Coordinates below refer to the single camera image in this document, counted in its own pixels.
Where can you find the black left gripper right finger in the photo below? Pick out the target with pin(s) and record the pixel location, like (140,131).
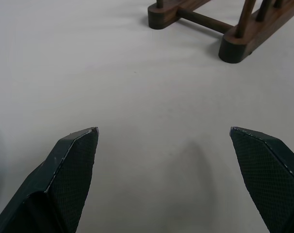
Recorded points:
(268,174)

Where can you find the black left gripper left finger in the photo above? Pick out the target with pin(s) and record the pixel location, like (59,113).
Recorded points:
(62,179)

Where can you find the dark wooden dish rack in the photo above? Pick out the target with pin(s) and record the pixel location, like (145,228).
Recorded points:
(232,29)

